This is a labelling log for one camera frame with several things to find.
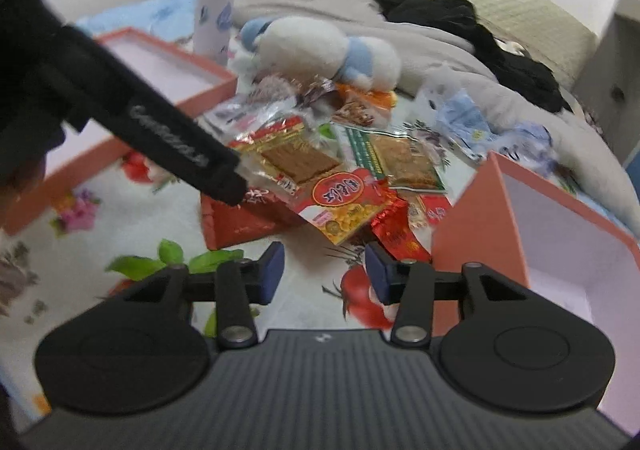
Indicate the black garment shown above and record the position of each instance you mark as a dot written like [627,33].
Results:
[450,25]

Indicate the clear packet with brown jerky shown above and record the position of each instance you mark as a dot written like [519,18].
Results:
[295,160]

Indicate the small red foil packet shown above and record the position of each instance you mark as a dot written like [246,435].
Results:
[400,235]

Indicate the light blue cloth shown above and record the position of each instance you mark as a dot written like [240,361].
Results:
[165,10]

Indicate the red and white packet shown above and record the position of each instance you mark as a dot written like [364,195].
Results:
[432,210]

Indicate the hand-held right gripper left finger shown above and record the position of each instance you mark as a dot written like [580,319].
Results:
[272,275]

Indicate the deep orange box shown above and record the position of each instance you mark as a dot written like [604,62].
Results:
[480,230]

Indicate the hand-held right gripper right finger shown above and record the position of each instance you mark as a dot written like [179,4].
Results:
[377,275]

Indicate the crumpled blue white plastic bag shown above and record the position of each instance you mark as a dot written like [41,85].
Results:
[525,143]

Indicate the flat red packet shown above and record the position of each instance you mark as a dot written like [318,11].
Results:
[240,225]

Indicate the white and blue plush toy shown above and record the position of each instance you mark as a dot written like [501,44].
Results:
[310,50]

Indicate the red packet with yellow beans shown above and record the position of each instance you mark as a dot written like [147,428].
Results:
[345,210]

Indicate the shallow orange box lid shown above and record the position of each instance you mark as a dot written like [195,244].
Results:
[165,63]

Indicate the clear packet with grey contents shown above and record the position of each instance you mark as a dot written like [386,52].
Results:
[272,85]

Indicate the black wall socket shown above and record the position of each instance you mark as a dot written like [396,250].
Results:
[618,92]

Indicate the vegetable print sheet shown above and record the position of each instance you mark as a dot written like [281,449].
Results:
[150,220]

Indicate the clear blue print plastic bag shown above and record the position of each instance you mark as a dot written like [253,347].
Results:
[465,123]

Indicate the orange snack packet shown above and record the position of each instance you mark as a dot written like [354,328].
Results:
[365,105]

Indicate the brown foil wrapper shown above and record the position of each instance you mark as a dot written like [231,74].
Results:
[317,90]

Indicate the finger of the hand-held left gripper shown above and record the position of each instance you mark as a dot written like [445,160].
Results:
[165,130]

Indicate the white cylindrical bottle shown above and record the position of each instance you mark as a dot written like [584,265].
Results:
[215,5]

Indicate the green packet with brown snack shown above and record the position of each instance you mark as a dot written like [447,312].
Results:
[400,160]

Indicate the clear white and pink packet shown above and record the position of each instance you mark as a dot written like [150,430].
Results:
[232,115]

